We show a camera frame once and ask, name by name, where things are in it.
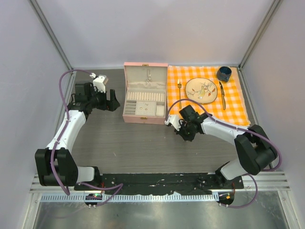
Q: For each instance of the dark blue mug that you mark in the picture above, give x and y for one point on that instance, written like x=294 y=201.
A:
x=224 y=74

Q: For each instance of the white slotted cable duct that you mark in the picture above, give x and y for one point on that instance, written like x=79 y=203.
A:
x=92 y=197

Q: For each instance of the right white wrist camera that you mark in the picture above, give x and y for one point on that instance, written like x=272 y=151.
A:
x=173 y=120

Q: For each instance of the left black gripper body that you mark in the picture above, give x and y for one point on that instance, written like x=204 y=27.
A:
x=101 y=100

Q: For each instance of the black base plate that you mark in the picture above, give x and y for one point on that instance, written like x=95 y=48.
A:
x=159 y=184

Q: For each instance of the pink jewelry box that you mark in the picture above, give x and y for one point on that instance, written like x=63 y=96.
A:
x=146 y=87

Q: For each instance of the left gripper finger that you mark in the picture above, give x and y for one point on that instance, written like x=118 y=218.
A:
x=112 y=105
x=112 y=95

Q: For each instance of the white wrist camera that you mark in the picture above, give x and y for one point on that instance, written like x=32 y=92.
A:
x=99 y=81
x=173 y=120

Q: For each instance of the orange checkered cloth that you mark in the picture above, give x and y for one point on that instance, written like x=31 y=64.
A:
x=235 y=111

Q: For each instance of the gold fork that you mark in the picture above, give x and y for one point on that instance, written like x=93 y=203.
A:
x=179 y=85

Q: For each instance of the bird pattern plate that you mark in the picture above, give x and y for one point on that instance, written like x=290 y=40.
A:
x=201 y=90

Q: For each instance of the aluminium frame rail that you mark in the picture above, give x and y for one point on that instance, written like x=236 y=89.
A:
x=266 y=181

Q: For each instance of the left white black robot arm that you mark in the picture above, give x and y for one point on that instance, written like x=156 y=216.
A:
x=55 y=164

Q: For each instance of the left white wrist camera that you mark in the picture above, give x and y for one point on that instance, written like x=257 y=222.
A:
x=99 y=81

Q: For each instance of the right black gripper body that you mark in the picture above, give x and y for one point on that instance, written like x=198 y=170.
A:
x=186 y=129

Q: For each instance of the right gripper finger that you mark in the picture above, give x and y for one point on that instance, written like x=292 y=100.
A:
x=181 y=133
x=189 y=138

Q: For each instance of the gold knife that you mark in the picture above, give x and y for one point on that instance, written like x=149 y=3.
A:
x=222 y=96

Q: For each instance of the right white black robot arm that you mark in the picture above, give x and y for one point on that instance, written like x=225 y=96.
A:
x=254 y=149

